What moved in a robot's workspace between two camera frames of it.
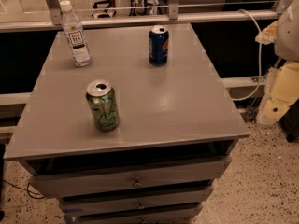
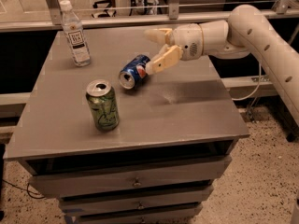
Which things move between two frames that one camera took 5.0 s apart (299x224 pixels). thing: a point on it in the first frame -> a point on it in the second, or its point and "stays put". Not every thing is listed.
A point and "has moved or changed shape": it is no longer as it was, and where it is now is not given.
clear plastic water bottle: (74, 33) stays put
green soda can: (102, 99) stays put
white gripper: (288, 36) -> (187, 41)
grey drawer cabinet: (121, 141) stays put
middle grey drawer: (183, 197) stays put
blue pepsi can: (159, 47) has moved or changed shape
